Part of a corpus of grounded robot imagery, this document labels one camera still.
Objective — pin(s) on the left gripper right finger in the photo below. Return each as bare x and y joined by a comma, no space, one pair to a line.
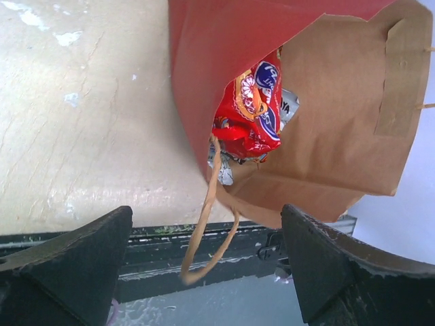
340,280

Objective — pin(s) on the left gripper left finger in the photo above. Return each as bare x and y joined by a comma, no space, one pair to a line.
68,280

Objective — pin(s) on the red candy bag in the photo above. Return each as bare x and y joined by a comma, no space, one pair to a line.
264,75

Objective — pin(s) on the red brown paper bag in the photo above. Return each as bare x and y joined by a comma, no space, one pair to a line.
360,71

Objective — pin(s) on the silver white snack wrapper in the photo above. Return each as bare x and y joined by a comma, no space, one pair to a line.
224,166

